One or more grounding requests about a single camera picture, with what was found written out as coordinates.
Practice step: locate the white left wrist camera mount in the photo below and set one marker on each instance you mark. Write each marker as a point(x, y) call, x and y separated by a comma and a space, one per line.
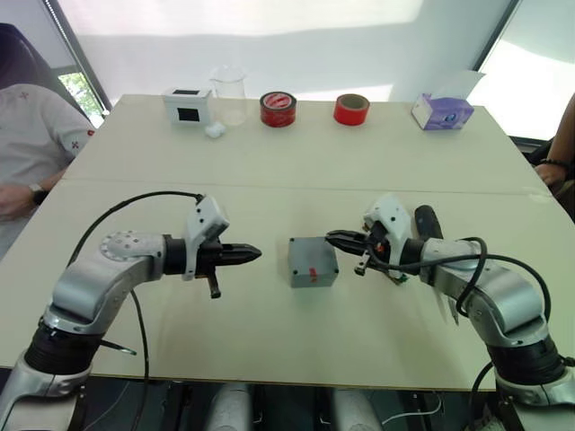
point(204, 224)

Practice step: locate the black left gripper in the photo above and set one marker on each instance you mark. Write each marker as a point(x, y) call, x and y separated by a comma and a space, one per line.
point(207, 259)

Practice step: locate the bystander hand with bracelet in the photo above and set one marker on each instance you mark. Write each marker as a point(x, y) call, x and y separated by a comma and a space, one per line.
point(549, 173)

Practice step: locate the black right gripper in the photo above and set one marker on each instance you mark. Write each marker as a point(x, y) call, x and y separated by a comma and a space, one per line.
point(375, 240)

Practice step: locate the black stick with green tip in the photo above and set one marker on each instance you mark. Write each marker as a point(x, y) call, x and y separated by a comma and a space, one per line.
point(117, 347)

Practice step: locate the white crumpled lump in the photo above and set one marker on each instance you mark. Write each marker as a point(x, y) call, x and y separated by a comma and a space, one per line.
point(214, 130)

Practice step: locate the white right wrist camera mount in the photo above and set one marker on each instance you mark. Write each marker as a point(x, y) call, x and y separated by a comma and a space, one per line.
point(396, 220)

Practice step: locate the bystander hand with watch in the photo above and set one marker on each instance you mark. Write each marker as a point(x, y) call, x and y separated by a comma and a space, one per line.
point(13, 202)

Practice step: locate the plain red tape roll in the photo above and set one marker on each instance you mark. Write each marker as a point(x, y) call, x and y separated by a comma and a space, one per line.
point(350, 112)

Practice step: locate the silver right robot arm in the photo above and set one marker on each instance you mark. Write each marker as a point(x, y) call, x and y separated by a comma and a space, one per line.
point(507, 296)

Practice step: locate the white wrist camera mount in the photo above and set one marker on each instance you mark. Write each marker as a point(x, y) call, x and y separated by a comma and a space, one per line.
point(396, 220)
point(204, 224)

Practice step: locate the person in white shirt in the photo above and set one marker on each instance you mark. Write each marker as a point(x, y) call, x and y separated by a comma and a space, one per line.
point(31, 130)

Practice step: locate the black wristwatch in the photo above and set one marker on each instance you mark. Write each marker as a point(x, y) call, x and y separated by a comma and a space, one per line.
point(38, 194)

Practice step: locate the grey plastic box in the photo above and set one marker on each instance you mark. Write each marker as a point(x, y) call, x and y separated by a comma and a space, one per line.
point(310, 258)

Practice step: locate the red printed tape roll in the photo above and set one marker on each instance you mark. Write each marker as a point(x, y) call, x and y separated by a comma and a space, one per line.
point(277, 110)

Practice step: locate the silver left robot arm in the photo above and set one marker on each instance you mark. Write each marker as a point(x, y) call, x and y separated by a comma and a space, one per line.
point(90, 278)

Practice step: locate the white box with black window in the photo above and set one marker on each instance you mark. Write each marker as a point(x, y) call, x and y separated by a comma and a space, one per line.
point(186, 103)

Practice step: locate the clear glass beaker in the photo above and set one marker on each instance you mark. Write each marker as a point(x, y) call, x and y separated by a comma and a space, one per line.
point(230, 99)

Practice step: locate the purple tissue box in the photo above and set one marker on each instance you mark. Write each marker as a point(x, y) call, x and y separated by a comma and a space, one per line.
point(442, 114)

